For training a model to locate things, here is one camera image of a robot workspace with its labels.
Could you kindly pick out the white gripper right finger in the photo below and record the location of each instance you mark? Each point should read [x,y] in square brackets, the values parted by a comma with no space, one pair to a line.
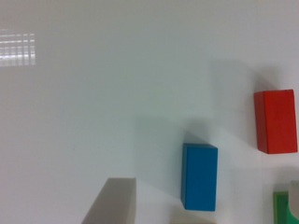
[293,205]

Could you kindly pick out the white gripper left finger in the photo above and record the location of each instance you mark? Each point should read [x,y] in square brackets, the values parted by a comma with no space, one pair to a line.
[115,204]

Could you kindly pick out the green square block with hole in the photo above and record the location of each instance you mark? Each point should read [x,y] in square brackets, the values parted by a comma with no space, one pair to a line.
[282,211]

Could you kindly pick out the red rectangular block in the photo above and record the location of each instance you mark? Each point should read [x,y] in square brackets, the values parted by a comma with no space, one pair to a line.
[275,122]

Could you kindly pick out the blue rectangular block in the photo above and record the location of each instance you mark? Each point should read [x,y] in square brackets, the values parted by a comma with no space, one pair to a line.
[199,177]

